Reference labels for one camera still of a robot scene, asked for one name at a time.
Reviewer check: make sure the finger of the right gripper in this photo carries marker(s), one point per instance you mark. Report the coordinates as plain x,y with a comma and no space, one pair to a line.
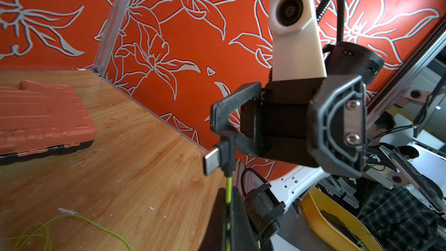
247,99

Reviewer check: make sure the orange plastic tool case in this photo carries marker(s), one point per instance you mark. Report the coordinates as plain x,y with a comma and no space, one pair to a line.
39,120

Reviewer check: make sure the green wired earphones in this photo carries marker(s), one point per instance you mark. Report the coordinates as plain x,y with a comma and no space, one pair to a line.
221,156

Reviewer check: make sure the person in plaid shirt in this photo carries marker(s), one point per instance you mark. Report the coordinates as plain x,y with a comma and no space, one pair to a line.
397,219

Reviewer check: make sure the yellow plastic bin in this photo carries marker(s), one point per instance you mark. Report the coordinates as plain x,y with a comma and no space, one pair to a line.
336,226

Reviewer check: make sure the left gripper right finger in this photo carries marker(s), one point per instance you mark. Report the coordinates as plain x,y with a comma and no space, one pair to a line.
241,234

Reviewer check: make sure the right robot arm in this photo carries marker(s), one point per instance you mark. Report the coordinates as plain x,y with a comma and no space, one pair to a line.
268,202

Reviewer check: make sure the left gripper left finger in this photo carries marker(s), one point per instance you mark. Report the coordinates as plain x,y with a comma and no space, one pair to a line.
215,236

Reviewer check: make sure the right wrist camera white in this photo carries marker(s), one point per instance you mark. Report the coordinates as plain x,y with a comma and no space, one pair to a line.
296,45

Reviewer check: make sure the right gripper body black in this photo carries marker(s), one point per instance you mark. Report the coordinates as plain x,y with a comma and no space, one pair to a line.
315,123

